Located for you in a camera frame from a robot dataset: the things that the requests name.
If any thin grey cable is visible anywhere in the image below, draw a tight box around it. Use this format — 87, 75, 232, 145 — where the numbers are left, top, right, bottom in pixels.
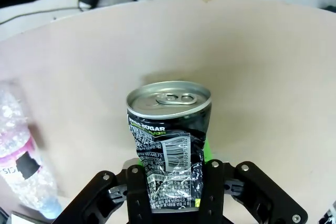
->
0, 6, 82, 25

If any crushed clear plastic bottle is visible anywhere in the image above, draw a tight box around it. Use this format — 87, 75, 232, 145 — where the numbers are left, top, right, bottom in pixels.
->
0, 79, 63, 220

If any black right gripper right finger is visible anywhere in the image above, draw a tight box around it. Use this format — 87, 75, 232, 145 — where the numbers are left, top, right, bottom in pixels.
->
198, 136, 309, 224

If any white paper sheet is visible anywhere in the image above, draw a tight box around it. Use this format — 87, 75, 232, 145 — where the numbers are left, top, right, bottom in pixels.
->
9, 212, 48, 224

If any crushed black drink can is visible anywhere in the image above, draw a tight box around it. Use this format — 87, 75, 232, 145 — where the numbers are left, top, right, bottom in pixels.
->
125, 81, 212, 213

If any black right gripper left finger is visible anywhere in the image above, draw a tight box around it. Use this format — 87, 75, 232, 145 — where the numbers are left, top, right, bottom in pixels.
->
52, 157, 153, 224

